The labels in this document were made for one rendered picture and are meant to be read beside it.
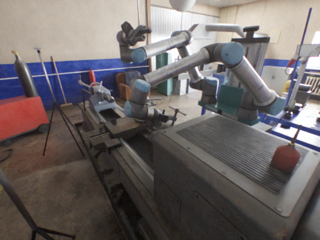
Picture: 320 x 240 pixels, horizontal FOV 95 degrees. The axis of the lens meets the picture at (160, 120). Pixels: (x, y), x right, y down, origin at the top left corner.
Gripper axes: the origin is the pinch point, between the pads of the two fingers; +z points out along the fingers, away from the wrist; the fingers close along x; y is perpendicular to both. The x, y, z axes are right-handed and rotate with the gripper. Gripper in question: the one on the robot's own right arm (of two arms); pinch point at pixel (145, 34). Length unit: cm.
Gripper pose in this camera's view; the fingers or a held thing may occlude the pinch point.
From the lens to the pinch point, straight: 99.9
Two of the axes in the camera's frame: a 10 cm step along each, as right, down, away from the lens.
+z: 5.9, 3.6, -7.2
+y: 5.3, 5.0, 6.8
